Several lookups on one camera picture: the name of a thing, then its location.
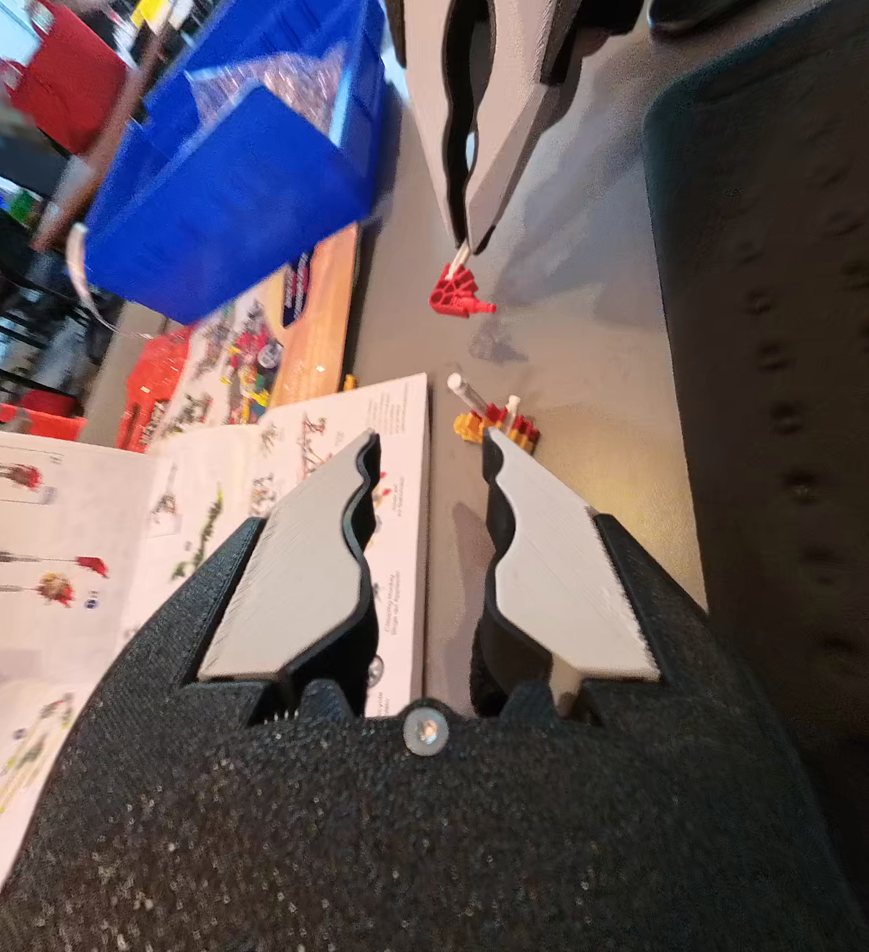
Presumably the red container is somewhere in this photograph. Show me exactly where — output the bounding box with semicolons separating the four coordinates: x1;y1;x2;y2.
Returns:
4;0;129;155

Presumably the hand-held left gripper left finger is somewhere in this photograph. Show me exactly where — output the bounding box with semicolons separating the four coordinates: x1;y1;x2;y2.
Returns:
196;430;382;684

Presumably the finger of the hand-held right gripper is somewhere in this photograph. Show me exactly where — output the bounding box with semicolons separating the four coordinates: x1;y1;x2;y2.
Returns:
403;0;482;246
464;0;563;255

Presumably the blue plastic bin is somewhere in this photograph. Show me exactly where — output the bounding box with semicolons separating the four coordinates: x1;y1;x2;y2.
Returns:
81;0;387;326

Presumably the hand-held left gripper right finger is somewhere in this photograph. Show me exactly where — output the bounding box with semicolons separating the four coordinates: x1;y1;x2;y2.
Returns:
481;427;662;715

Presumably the orange and red toy bag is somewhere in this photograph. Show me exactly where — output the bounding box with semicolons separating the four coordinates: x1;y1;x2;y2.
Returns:
116;223;361;453

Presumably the white printed instruction sheet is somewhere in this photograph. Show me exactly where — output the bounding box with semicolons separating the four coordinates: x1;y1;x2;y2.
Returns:
0;372;432;931

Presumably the clear plastic bag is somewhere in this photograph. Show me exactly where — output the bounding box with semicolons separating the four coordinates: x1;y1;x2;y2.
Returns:
185;41;354;146

